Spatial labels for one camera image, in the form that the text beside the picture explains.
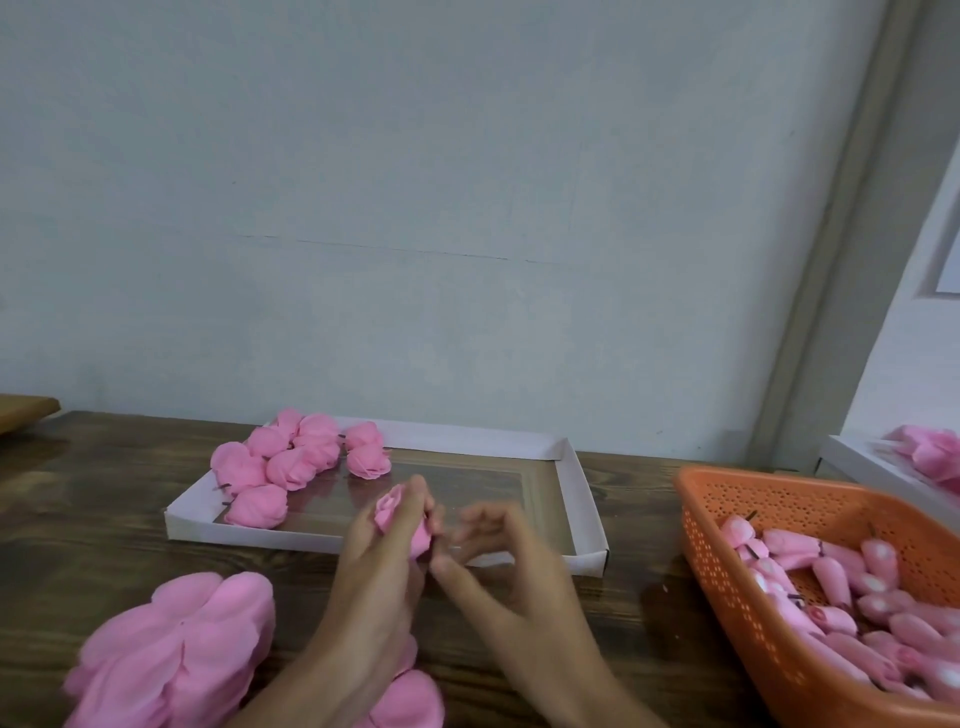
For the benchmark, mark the person's right hand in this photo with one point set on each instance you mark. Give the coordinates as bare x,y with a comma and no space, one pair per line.
525,608

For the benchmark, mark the person's left hand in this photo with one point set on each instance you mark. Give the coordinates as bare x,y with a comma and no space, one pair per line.
375,593

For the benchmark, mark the stack of pink petals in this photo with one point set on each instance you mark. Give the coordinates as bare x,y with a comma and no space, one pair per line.
413,698
173,653

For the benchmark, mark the white shallow tray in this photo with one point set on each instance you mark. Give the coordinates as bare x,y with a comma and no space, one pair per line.
495,480

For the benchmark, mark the pink petal flower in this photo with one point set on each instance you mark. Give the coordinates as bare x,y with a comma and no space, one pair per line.
317,438

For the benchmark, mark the group of finished pink roses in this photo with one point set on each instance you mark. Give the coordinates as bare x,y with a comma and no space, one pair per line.
236,468

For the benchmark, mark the pink rose buds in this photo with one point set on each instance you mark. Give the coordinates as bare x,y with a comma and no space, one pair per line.
840,593

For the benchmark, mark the pile of pink petals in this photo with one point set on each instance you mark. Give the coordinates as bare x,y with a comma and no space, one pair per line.
927,453

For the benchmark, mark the person's right forearm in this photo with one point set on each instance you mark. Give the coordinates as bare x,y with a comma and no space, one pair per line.
600,711

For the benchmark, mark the orange plastic basket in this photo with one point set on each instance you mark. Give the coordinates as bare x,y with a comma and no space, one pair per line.
735,615

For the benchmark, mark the white paper notice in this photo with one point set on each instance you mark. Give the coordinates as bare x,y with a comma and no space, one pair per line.
950,263

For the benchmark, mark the grey door frame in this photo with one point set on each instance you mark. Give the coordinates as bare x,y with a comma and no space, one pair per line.
848,210

